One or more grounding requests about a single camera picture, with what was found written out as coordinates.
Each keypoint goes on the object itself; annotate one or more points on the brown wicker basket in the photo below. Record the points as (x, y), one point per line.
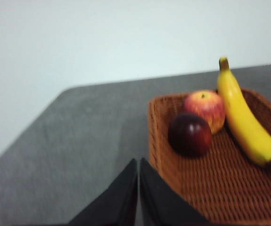
(220, 188)

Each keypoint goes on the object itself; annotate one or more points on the yellow banana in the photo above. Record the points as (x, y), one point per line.
(241, 117)

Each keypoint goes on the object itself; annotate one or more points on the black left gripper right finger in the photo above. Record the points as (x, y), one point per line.
(161, 202)

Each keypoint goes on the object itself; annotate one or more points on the red yellow apple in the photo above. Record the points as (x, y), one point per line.
(207, 106)

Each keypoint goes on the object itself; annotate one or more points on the dark red plum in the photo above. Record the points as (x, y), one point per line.
(188, 135)

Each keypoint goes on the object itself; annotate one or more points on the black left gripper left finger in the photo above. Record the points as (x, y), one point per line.
(116, 202)

